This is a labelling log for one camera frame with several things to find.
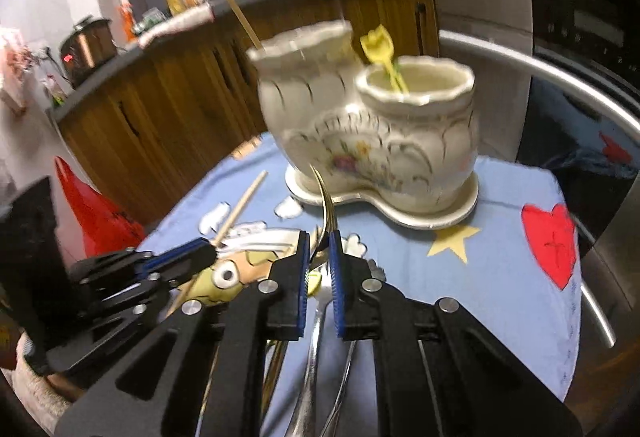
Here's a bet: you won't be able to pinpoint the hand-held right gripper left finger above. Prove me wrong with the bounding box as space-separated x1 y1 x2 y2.
54 231 311 437

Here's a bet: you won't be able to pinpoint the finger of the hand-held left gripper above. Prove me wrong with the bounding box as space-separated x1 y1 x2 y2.
67 237 218 290
75 278 177 343

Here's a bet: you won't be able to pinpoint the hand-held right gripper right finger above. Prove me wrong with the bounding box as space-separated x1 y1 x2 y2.
330 230 584 437

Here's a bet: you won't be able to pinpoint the metal fork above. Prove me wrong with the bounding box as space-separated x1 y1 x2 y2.
292 164 346 437

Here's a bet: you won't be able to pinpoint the wooden chopstick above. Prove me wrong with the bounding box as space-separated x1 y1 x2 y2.
220 0 266 52
167 170 269 315

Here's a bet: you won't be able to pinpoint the white floral ceramic utensil holder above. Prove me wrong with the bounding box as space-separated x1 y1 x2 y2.
248 20 481 214

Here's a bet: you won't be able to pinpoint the red pointed object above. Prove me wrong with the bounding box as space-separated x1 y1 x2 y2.
54 156 147 259

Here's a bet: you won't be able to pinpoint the blue printed tablecloth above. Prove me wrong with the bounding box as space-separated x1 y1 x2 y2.
135 132 584 437

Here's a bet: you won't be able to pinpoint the wooden kitchen cabinet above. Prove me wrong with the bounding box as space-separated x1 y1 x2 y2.
54 0 442 229

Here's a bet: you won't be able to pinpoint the pink flowers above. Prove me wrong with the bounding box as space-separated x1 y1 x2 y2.
0 28 37 114

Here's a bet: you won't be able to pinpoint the brown rice cooker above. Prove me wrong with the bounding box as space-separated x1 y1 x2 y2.
60 16 119 86

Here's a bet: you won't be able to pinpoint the pink white cloth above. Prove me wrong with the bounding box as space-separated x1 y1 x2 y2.
137 3 217 49

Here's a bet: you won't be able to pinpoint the yellow plastic fork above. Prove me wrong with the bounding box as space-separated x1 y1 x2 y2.
360 24 411 94

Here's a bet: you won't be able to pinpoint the black oven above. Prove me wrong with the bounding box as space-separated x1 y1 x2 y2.
529 0 640 70

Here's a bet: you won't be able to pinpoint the metal utensil handle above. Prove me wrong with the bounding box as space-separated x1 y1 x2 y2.
320 341 358 437
259 339 290 418

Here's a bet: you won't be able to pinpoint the steel handle bar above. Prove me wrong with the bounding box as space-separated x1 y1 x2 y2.
437 29 640 349

